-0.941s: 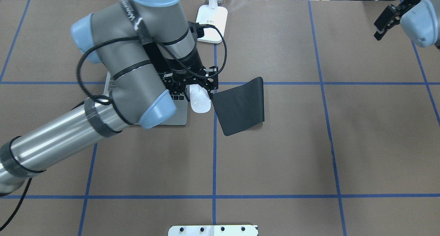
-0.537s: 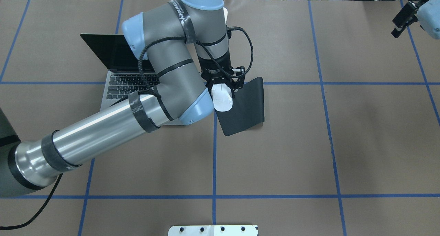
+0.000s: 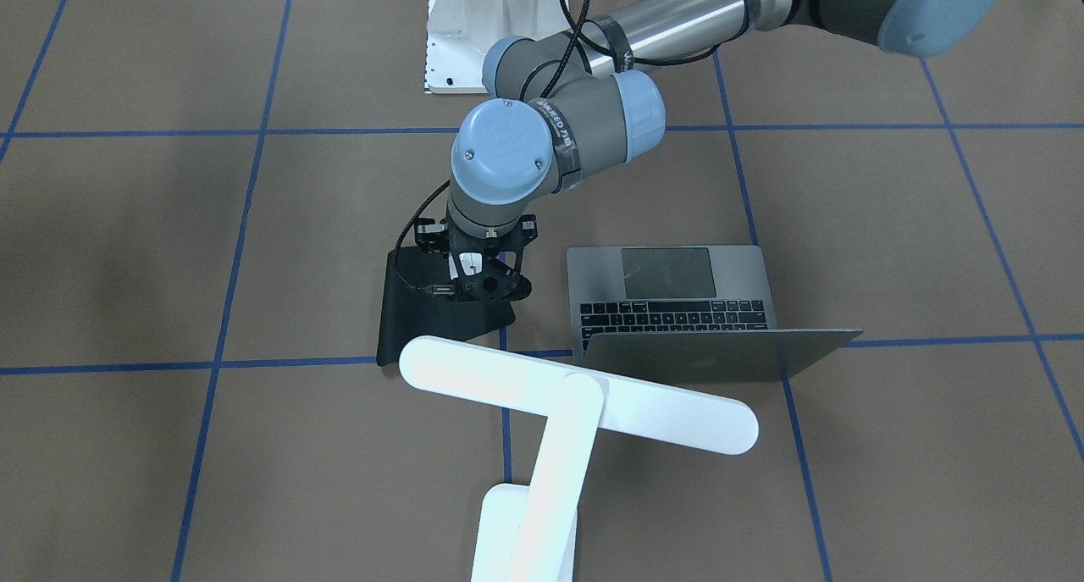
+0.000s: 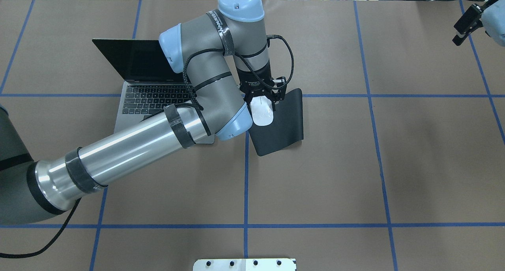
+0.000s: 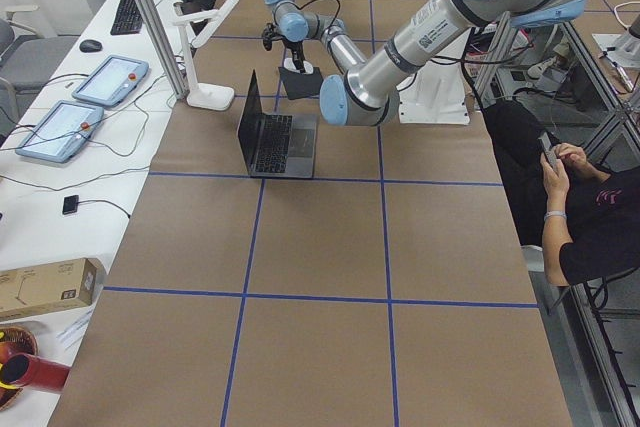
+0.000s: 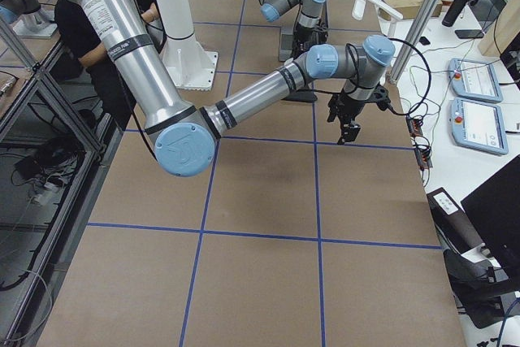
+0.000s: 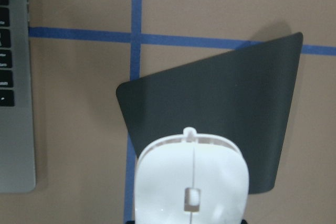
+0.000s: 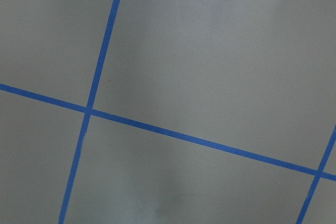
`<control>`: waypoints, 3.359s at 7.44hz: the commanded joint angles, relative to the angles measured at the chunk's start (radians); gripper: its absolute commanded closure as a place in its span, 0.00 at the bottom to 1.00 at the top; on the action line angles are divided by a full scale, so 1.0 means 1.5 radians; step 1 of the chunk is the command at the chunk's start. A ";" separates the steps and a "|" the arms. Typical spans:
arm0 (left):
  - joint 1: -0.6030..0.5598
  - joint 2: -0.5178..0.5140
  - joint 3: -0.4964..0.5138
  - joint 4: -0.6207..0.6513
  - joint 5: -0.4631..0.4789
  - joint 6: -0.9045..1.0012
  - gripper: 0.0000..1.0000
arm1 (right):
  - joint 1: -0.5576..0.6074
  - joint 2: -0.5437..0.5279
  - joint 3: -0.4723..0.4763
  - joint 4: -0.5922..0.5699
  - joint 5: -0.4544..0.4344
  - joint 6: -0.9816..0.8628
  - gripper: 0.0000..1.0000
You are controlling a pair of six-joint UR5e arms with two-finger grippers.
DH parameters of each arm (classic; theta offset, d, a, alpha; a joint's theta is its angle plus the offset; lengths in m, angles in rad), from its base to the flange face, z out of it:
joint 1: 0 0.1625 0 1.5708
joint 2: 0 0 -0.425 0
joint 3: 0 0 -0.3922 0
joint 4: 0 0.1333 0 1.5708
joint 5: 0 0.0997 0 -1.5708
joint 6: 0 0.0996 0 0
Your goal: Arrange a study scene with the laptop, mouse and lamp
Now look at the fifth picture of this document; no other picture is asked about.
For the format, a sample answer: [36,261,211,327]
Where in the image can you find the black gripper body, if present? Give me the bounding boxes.
[261,23,304,58]

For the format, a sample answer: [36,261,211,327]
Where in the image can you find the white computer mouse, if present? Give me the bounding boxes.
[283,57,317,75]

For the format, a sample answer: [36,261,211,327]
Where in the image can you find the black mouse pad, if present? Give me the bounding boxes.
[278,67,323,100]

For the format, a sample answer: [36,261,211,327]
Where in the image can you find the grey laptop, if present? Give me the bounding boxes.
[237,71,318,178]

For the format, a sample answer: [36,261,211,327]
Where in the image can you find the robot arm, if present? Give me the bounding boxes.
[264,0,586,126]

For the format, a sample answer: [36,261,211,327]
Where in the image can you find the white desk lamp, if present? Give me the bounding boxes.
[172,0,239,111]

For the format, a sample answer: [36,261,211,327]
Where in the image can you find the black computer mouse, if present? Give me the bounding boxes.
[79,39,103,53]

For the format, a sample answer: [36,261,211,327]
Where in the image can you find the black keyboard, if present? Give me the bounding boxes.
[110,0,143,36]

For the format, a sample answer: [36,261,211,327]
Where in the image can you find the far teach pendant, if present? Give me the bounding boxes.
[72,55,149,108]

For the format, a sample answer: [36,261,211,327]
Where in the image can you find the teach pendant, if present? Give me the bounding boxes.
[15,101,104,164]
[72,55,149,108]

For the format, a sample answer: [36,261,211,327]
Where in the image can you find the near teach pendant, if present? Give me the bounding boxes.
[15,101,104,164]

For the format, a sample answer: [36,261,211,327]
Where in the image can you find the blue tape grid lines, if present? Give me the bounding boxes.
[102,0,541,427]

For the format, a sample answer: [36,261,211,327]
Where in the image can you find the grey smartphone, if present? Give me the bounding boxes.
[538,132,557,171]

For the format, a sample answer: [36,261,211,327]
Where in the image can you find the small black puck device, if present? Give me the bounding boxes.
[62,195,80,216]

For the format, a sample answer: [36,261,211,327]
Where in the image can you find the person in black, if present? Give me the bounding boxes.
[483,100,639,286]

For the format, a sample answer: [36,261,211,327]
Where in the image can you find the cardboard box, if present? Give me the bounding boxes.
[1,258,104,321]

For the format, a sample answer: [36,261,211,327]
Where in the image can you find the woven basket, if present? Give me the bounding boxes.
[0,325,39,411]

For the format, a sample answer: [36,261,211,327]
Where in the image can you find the red cylinder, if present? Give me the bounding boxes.
[1,353,70,393]

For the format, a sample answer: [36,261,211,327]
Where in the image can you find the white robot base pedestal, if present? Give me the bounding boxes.
[398,63,470,125]

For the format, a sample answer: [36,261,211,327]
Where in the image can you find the aluminium frame post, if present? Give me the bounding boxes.
[135,0,188,100]

